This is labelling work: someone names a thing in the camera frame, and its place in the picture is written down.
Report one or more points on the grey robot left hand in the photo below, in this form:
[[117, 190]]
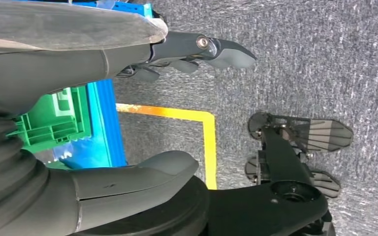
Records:
[[45, 49]]

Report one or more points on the blue steel shelf rack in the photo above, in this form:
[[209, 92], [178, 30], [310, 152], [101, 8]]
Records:
[[112, 130]]

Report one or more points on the green plastic crate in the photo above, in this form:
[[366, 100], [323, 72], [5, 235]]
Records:
[[55, 123]]

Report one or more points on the yellow floor tape square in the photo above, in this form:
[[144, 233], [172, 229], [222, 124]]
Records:
[[210, 153]]

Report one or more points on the robot right foot plate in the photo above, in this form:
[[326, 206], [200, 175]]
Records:
[[324, 185]]

